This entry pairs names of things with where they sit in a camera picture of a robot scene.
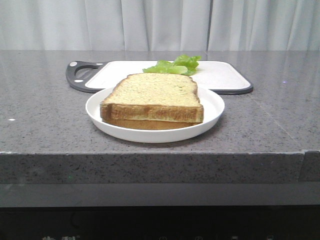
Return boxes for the white curtain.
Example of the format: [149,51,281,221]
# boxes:
[0,0,320,51]

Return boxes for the white round plate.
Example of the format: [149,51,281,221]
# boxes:
[85,87,225,144]

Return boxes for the black appliance panel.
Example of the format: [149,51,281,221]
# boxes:
[0,205,320,240]

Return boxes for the white cutting board black handle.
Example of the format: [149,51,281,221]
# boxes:
[65,60,254,95]

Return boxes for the green lettuce leaf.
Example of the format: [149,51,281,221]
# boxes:
[142,54,202,76]

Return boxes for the bread slice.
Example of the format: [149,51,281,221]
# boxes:
[100,73,204,124]
[103,119,199,130]

